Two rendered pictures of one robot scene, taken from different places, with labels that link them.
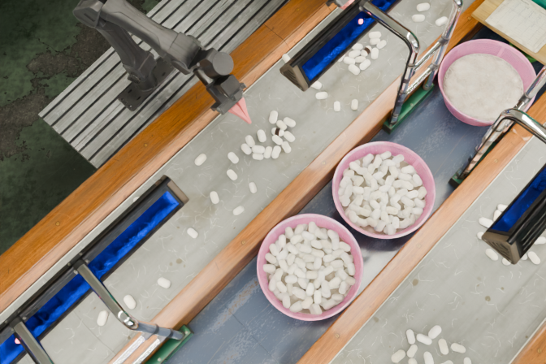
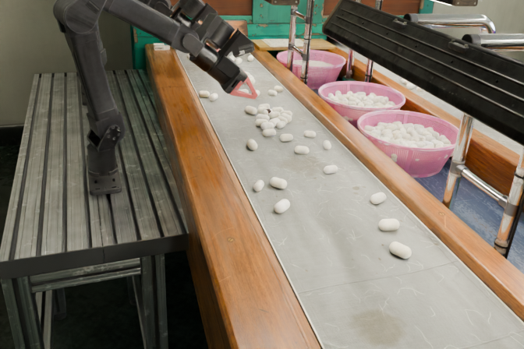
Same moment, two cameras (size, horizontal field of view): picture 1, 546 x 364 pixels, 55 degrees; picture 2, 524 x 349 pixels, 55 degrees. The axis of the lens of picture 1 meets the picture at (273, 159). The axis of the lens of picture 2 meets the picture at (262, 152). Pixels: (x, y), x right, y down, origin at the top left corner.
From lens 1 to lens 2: 1.53 m
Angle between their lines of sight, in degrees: 61
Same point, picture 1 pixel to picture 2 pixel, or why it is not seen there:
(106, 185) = (219, 191)
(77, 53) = not seen: outside the picture
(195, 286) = (397, 177)
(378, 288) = (444, 115)
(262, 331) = not seen: hidden behind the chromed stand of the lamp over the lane
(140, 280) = (362, 216)
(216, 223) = (328, 160)
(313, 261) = (401, 135)
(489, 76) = not seen: hidden behind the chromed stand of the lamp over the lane
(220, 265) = (381, 160)
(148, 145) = (202, 156)
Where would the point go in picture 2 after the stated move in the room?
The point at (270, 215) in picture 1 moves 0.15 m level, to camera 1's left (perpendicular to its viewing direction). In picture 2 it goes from (348, 129) to (338, 152)
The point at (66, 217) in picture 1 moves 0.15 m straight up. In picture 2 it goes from (228, 230) to (230, 149)
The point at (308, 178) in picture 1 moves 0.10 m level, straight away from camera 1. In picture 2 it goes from (327, 110) to (295, 103)
